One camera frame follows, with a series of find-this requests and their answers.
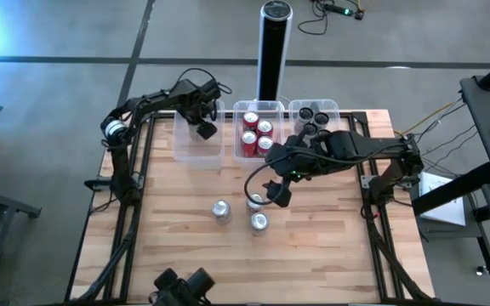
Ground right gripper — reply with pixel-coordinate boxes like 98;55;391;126
262;139;335;208

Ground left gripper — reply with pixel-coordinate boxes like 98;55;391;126
179;78;223;141

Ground clear plastic bin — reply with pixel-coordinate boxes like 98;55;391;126
232;99;287;165
288;98;347;141
171;99;228;171

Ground black and white tower fan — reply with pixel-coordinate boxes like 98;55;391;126
256;0;294;103

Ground white paper sheet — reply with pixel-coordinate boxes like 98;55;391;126
417;171;468;227

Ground black power strip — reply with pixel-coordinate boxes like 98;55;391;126
322;3;355;17

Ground black square beam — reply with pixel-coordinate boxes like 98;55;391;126
410;161;490;217

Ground grey metal stand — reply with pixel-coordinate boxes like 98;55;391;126
0;105;43;306

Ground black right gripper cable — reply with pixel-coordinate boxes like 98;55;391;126
243;159;280;206

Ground black aluminium table frame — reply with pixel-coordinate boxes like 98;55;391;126
64;100;442;306

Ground black floor cable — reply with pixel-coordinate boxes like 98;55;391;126
298;0;330;37

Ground yellow cable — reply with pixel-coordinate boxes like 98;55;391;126
393;98;463;139

